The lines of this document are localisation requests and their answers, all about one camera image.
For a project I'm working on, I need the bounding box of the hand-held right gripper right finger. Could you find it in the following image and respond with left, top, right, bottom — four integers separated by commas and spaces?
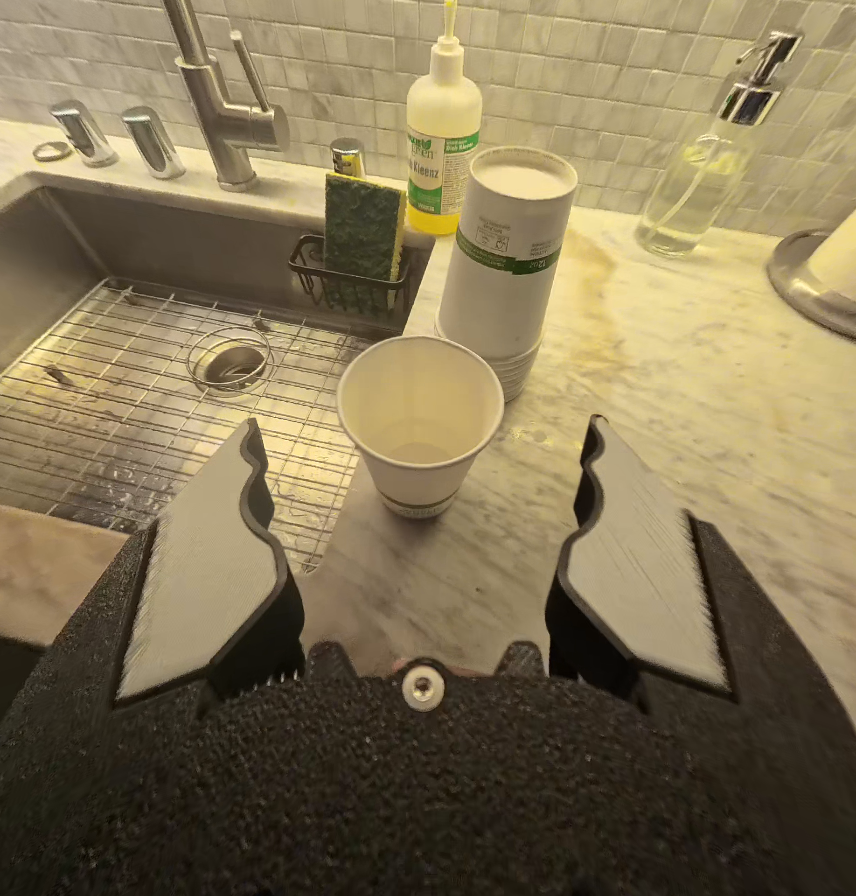
544, 413, 741, 702

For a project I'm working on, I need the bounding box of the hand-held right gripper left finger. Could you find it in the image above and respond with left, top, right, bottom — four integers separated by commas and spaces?
116, 418, 307, 703

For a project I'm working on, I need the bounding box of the white paper cup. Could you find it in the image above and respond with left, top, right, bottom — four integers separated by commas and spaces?
336, 335, 506, 520

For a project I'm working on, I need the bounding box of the white marble desk countertop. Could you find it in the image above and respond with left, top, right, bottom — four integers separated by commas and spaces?
0, 115, 856, 795

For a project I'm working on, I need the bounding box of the sink drain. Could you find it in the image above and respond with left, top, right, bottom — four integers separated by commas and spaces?
187, 326, 272, 398

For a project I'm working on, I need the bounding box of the white paper towel roll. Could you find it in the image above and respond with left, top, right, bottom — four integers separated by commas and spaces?
805, 188, 856, 310
766, 229, 856, 344

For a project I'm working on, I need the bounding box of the stainless steel sink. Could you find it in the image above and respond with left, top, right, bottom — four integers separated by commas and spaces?
0, 170, 437, 569

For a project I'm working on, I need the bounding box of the clear glass soap dispenser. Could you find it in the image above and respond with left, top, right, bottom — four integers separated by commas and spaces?
635, 31, 804, 259

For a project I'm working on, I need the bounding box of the green and yellow sponge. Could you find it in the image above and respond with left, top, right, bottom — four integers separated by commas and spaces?
322, 173, 408, 310

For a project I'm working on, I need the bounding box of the chrome counter knob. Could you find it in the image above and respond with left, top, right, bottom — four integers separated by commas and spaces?
49, 99, 119, 169
121, 105, 187, 180
329, 137, 368, 182

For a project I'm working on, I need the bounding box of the stainless steel gooseneck faucet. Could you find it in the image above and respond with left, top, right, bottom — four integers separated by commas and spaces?
161, 0, 292, 194

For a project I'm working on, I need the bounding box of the yellow dish soap bottle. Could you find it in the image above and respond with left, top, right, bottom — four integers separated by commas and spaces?
406, 0, 484, 237

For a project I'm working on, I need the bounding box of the wire sink grid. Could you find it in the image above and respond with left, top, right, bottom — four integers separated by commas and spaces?
0, 278, 381, 569

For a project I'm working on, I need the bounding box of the black wire sponge caddy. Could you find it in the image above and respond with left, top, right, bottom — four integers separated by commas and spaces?
288, 234, 415, 317

